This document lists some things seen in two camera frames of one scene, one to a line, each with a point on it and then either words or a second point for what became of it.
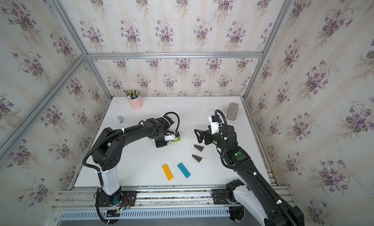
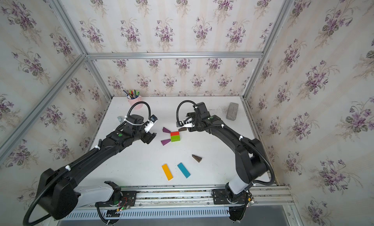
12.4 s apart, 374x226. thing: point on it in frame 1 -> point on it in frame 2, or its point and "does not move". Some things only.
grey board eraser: x=232 y=111 does not move
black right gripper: x=203 y=134 -> x=195 y=127
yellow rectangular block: x=167 y=172 does not move
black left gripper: x=161 y=144 -> x=149 y=138
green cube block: x=178 y=139 does not move
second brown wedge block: x=197 y=158 does not move
